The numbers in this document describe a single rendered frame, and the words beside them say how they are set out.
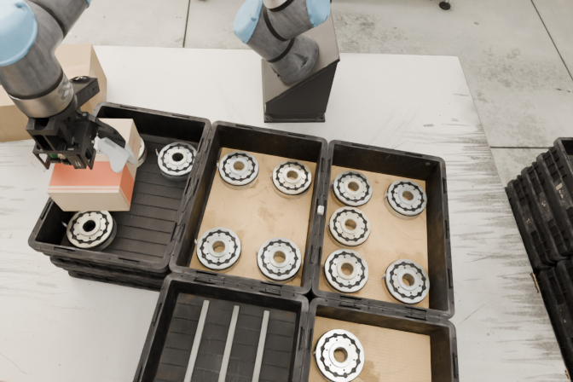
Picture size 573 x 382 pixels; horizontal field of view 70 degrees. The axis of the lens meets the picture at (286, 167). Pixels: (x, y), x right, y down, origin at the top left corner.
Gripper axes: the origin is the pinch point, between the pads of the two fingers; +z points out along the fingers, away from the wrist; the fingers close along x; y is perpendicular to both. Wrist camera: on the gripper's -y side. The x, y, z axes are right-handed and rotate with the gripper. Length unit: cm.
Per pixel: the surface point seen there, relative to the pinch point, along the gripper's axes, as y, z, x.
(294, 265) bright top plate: 13.1, 24.5, 38.9
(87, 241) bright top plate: 7.0, 24.4, -8.3
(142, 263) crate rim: 14.5, 17.3, 6.7
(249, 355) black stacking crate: 31, 27, 29
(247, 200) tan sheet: -4.8, 27.5, 27.9
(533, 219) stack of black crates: -21, 79, 143
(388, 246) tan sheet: 8, 27, 63
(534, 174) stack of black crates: -37, 70, 143
